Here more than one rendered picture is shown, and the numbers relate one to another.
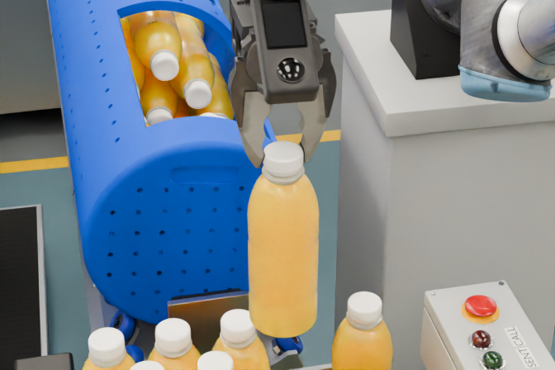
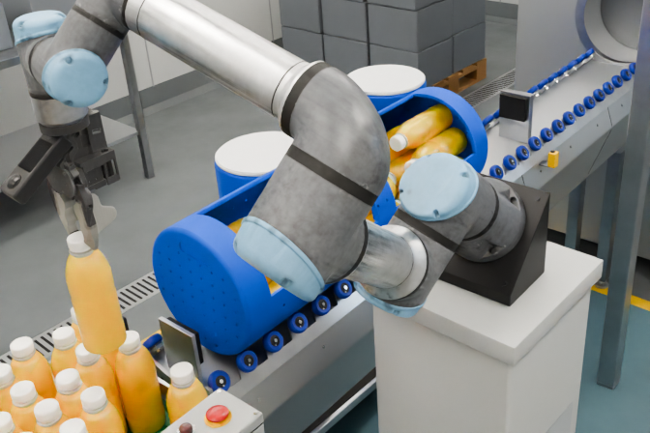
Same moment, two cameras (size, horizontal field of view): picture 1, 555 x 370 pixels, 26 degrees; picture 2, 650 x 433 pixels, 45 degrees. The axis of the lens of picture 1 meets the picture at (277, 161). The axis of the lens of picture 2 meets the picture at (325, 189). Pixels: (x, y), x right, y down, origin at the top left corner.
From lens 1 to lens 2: 1.30 m
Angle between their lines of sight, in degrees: 47
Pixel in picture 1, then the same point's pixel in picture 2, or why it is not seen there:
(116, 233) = (162, 266)
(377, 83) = not seen: hidden behind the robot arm
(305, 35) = (34, 166)
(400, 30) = not seen: hidden behind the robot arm
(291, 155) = (75, 240)
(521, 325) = not seen: outside the picture
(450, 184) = (412, 358)
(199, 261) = (199, 306)
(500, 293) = (245, 418)
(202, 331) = (175, 345)
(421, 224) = (397, 376)
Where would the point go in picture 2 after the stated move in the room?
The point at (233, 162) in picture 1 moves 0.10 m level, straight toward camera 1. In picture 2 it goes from (205, 253) to (158, 274)
